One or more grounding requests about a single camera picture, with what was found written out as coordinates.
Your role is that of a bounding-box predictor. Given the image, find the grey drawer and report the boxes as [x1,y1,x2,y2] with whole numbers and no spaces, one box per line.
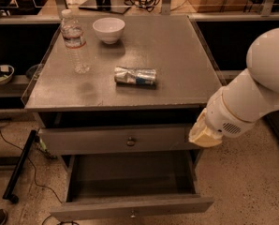
[39,125,198,155]
[51,151,213,222]

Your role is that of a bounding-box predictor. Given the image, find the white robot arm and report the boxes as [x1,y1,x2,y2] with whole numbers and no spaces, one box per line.
[189,28,279,147]

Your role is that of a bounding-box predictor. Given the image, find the grey drawer cabinet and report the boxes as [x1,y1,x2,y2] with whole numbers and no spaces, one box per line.
[21,14,234,161]

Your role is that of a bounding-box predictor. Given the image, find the grey top drawer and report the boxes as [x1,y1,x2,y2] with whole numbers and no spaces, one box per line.
[39,125,198,155]

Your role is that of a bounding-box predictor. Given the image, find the grey side shelf beam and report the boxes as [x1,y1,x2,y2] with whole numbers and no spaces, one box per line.
[216,70,247,85]

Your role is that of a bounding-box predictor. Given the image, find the crushed silver blue can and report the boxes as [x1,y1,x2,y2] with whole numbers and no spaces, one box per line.
[114,67,156,85]

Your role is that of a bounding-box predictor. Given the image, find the white ceramic bowl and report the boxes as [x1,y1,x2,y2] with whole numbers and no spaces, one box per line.
[93,17,125,44]

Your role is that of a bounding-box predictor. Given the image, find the clear plastic water bottle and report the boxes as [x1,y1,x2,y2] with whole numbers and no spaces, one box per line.
[61,9,90,74]

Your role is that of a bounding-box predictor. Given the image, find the black monitor stand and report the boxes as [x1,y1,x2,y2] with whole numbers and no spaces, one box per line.
[79,0,130,14]

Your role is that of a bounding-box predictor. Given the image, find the black bar on floor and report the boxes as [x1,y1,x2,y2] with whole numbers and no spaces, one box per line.
[3,130,37,204]

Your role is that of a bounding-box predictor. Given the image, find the bowl with dark contents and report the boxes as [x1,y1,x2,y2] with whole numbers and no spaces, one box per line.
[0,65,15,84]

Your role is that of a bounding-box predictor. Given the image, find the black floor cable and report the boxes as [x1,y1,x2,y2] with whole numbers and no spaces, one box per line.
[0,117,64,225]

